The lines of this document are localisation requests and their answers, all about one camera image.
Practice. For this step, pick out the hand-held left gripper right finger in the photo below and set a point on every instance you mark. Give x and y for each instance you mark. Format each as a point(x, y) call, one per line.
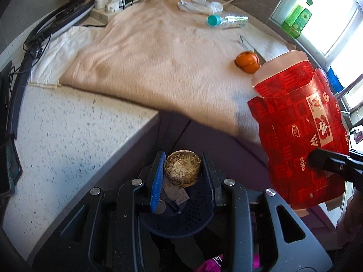
point(209, 175)

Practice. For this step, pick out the white power strip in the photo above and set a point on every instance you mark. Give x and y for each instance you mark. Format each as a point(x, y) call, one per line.
point(109, 12)

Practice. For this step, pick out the clear plastic bag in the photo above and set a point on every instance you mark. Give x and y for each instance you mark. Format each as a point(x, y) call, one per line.
point(198, 5)

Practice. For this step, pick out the pink cloth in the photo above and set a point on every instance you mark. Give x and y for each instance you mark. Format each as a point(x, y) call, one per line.
point(209, 265)

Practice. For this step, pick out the clear plastic bottle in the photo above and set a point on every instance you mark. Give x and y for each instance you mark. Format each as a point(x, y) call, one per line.
point(229, 20)

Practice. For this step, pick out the green dish soap bottle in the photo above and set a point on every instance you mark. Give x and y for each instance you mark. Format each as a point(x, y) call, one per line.
point(300, 19)

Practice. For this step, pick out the white cloth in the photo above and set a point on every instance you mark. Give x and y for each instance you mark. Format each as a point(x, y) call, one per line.
point(62, 53)

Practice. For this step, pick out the red carton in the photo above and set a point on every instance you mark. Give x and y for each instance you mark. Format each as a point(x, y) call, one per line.
point(297, 119)

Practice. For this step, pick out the white window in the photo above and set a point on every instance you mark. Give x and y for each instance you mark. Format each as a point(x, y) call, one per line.
point(334, 34)

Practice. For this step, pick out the beige towel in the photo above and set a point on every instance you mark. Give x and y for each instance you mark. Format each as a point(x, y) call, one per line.
point(156, 62)

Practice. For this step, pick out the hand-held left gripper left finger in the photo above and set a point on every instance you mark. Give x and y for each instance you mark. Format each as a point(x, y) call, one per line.
point(156, 184)

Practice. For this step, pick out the orange tangerine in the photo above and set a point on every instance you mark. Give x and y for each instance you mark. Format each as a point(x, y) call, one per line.
point(246, 62)

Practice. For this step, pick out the round brown pastry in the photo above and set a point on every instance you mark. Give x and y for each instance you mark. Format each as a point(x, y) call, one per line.
point(183, 167)

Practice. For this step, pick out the dark blue perforated bin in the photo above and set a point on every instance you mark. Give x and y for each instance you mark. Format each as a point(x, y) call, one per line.
point(192, 218)

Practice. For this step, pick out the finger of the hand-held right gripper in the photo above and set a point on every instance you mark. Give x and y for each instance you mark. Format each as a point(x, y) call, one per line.
point(331, 163)

